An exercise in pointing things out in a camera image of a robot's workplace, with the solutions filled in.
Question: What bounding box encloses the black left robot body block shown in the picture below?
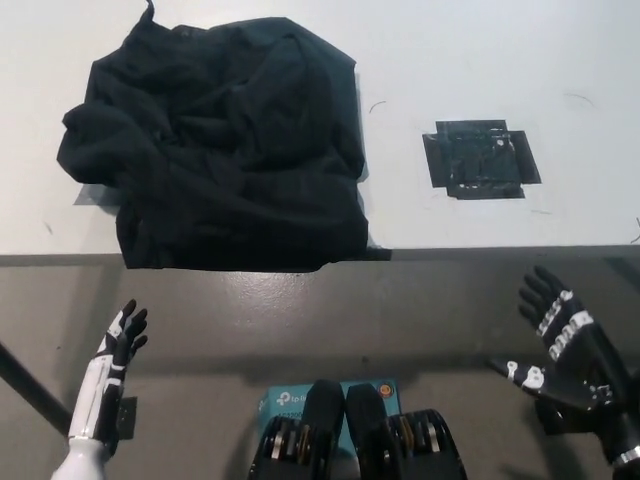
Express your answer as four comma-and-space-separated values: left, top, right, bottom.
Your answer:
248, 378, 347, 480

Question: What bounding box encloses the grey tape strip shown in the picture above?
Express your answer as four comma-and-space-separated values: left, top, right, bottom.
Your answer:
73, 186, 122, 214

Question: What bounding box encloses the black table leg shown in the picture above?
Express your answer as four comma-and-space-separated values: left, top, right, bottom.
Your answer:
0, 341, 72, 427

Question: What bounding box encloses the black tape patch on table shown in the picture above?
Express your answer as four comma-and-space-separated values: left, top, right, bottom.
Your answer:
421, 118, 543, 202

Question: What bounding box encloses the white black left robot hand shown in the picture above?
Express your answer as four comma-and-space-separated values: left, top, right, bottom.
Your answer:
67, 298, 150, 444

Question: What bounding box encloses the teal tp-link box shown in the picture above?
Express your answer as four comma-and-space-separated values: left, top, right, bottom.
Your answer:
258, 378, 402, 434

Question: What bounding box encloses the black Columbia jacket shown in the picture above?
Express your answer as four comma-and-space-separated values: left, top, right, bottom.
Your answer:
57, 0, 372, 274

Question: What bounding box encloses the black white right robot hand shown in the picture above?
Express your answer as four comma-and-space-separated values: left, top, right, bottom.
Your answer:
489, 264, 640, 460

